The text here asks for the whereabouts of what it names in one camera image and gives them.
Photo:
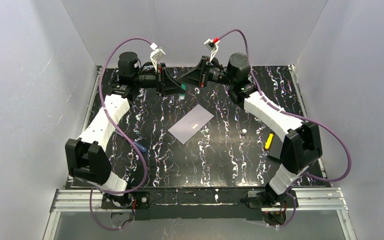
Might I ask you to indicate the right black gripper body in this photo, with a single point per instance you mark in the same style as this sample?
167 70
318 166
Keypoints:
204 74

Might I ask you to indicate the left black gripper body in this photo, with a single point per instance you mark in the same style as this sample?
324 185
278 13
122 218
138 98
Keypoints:
160 79

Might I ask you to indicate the white green glue stick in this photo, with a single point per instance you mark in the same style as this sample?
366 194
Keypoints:
182 95

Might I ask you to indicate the lavender paper envelope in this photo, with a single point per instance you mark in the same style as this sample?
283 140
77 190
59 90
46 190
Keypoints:
184 129

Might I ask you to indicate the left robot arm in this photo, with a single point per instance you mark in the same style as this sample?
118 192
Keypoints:
85 155

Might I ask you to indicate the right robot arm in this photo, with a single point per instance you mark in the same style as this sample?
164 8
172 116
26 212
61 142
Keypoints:
300 142

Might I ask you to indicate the blue red screwdriver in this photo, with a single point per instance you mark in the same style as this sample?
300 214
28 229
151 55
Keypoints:
140 147

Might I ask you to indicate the yellow black screwdriver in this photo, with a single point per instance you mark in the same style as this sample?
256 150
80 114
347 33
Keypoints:
269 141

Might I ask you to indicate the black square pad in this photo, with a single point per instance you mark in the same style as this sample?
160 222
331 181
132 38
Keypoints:
274 151

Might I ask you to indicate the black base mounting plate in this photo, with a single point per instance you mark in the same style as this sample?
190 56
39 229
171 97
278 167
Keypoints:
249 203

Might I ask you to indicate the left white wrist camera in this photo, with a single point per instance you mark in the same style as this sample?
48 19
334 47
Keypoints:
156 54

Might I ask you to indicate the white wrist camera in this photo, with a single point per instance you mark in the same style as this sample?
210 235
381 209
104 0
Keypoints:
212 46
156 54

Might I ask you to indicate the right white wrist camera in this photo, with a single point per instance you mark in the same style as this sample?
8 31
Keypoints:
212 46

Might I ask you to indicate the aluminium frame rail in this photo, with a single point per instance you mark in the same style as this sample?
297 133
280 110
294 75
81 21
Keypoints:
322 214

